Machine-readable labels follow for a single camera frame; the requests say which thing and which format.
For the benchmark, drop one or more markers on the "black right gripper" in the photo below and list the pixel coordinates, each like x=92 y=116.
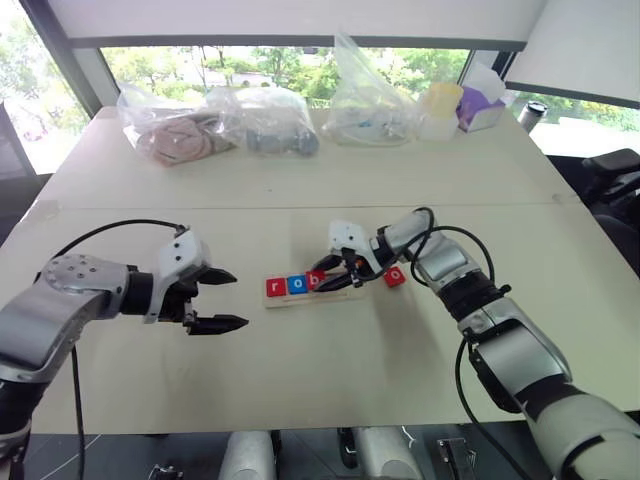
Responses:
x=356 y=272

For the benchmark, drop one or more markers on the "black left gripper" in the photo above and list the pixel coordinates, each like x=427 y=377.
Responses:
x=175 y=305

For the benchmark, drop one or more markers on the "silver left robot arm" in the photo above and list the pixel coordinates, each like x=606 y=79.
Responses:
x=60 y=310

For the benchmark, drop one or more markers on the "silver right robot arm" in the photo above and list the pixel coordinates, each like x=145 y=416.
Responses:
x=515 y=350

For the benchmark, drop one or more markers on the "red letter b block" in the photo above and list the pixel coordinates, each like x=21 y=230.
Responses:
x=315 y=283

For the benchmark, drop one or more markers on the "wooden letter tray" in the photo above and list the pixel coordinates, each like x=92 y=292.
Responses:
x=310 y=300

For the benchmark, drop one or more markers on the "blue letter o block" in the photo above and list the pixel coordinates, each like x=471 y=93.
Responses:
x=298 y=285

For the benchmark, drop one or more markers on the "red letter r block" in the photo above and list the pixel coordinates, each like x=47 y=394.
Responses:
x=277 y=287

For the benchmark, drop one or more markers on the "red letter o block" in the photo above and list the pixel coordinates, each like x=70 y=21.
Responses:
x=394 y=278

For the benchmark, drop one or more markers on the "silver rounded cylinder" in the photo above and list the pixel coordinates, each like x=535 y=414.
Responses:
x=387 y=455
x=247 y=457

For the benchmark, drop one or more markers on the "clear bag with grey items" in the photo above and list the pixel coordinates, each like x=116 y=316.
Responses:
x=275 y=120

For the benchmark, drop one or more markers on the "clear bag with pink items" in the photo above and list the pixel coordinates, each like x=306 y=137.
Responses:
x=170 y=130

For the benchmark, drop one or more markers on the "white plastic container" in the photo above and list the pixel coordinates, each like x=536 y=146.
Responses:
x=437 y=127

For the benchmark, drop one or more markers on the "tall clear plastic bag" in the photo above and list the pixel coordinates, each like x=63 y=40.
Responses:
x=370 y=95

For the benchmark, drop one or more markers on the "yellow plastic cup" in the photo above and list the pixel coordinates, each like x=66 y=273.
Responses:
x=442 y=100

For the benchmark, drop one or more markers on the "purple tissue box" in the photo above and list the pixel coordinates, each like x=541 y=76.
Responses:
x=482 y=107

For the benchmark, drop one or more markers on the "silver tumbler with black lid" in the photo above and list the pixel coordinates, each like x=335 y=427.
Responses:
x=531 y=116

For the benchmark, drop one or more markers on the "white roller blind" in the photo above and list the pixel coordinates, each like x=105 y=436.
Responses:
x=300 y=20
x=585 y=45

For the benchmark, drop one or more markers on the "black office chair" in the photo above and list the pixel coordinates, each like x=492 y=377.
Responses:
x=610 y=185

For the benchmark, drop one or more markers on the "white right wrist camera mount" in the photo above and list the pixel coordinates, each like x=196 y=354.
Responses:
x=350 y=235

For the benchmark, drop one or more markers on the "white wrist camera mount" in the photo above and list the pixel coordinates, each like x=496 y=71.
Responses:
x=350 y=235
x=182 y=252

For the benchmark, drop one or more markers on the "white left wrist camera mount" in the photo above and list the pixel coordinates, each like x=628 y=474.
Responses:
x=182 y=252

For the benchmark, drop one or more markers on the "black metal bracket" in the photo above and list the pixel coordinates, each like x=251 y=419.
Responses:
x=455 y=457

